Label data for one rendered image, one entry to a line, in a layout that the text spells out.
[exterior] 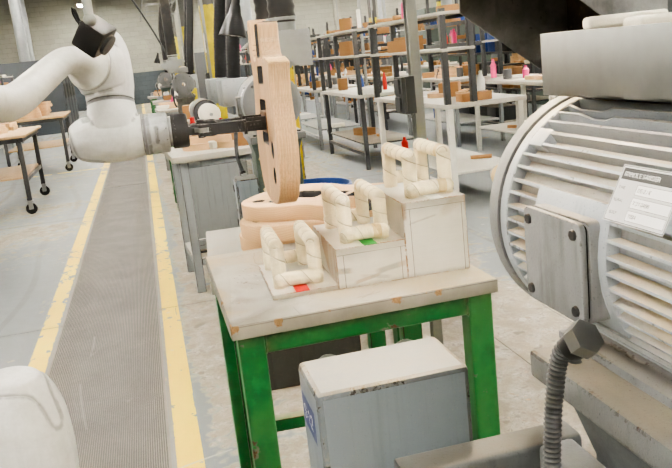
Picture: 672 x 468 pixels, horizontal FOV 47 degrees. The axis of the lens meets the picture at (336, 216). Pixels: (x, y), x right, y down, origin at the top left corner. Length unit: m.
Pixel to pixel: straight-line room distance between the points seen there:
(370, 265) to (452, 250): 0.19
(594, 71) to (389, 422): 0.39
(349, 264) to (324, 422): 0.95
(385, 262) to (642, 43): 1.13
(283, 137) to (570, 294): 0.99
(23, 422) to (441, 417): 0.77
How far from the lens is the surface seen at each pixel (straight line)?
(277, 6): 3.25
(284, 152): 1.59
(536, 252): 0.74
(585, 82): 0.75
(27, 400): 1.38
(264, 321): 1.58
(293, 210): 2.18
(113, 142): 1.70
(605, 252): 0.67
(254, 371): 1.61
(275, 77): 1.62
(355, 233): 1.72
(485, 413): 1.81
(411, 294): 1.64
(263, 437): 1.68
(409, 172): 1.74
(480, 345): 1.74
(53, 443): 1.41
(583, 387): 0.76
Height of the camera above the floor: 1.44
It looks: 12 degrees down
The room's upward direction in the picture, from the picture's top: 6 degrees counter-clockwise
